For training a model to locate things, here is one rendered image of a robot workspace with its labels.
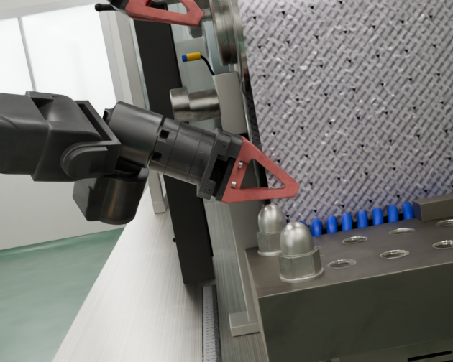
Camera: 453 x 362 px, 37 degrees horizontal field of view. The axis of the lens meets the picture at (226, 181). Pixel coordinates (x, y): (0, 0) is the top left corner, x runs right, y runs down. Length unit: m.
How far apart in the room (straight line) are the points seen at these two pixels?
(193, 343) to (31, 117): 0.35
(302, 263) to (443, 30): 0.31
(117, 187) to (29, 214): 5.86
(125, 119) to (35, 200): 5.86
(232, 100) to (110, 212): 0.19
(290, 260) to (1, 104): 0.28
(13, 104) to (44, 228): 5.93
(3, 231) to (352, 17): 6.07
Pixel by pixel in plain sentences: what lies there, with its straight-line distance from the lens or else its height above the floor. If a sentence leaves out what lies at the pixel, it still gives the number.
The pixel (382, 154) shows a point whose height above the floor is 1.09.
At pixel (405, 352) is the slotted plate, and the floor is 0.96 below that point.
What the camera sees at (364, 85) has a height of 1.17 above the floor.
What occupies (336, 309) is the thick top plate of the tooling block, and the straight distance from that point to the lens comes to 0.54.
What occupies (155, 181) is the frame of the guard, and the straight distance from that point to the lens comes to 1.74.
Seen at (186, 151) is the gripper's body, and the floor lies 1.13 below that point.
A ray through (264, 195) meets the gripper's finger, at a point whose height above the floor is 1.07.
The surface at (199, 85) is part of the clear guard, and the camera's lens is 1.73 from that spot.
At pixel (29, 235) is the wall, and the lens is 6.60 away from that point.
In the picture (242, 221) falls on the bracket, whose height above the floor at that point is 1.03.
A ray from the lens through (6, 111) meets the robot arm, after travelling 0.62.
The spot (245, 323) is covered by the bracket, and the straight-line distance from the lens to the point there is 0.82.
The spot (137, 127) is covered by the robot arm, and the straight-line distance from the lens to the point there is 0.67.
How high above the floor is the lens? 1.19
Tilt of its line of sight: 8 degrees down
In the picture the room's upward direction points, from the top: 10 degrees counter-clockwise
